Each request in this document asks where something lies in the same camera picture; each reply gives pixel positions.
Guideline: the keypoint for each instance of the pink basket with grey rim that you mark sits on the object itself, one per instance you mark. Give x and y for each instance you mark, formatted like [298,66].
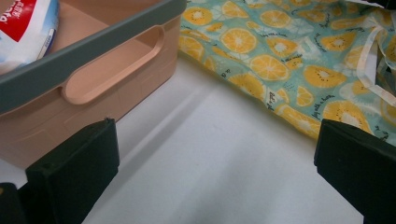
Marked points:
[140,81]

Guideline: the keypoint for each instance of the white packet with red label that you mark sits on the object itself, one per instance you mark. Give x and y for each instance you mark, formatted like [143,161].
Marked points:
[25,43]

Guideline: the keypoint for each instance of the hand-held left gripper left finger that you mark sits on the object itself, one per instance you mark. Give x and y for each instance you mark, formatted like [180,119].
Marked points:
[71,174]

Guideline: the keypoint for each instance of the orange slice print cloth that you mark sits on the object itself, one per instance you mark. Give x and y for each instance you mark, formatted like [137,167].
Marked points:
[249,46]

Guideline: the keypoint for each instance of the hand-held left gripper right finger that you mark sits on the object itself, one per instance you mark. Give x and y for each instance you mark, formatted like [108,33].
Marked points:
[361,165]

